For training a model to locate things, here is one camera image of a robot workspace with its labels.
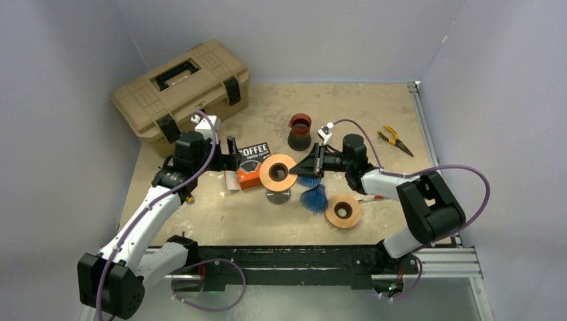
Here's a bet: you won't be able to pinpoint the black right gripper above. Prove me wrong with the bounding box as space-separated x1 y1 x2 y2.
290 142 352 179

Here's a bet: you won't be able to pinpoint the blue glass dripper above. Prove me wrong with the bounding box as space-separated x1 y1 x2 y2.
300 184 328 213
297 176 321 189

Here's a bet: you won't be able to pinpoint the wooden dripper ring holder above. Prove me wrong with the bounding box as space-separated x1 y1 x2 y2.
259 154 298 192

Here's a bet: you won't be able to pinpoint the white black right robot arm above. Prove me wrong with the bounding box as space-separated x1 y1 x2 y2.
289 134 465 272

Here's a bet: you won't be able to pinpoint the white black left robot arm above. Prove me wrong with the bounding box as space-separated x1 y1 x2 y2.
77 131 241 320

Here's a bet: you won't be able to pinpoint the black orange coffee filter box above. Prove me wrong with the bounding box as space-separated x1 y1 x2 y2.
237 142 271 190

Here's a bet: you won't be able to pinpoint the white paper coffee filters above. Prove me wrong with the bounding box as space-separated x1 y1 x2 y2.
224 171 241 191

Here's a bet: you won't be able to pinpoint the dark carafe with red rim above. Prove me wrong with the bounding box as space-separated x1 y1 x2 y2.
288 113 312 151

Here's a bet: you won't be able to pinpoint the clear glass carafe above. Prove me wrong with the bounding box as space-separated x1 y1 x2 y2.
266 189 291 205

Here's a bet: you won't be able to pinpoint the tan plastic toolbox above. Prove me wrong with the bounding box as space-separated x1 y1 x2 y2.
110 39 251 158

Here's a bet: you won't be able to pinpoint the yellow black pliers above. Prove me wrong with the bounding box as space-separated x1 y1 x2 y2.
377 126 414 157

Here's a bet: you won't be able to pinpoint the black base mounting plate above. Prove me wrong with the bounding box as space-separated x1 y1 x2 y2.
173 245 419 292

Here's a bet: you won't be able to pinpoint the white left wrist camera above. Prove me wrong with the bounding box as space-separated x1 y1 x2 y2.
191 114 221 143

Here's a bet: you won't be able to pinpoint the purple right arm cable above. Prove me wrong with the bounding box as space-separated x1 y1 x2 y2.
332 118 491 253

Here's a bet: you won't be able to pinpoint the red handled screwdriver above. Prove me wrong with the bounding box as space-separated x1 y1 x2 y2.
358 195 383 203

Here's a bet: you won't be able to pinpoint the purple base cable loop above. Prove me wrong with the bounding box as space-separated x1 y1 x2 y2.
170 259 245 312

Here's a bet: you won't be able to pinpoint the aluminium frame rail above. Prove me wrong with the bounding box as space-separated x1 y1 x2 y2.
81 246 483 320

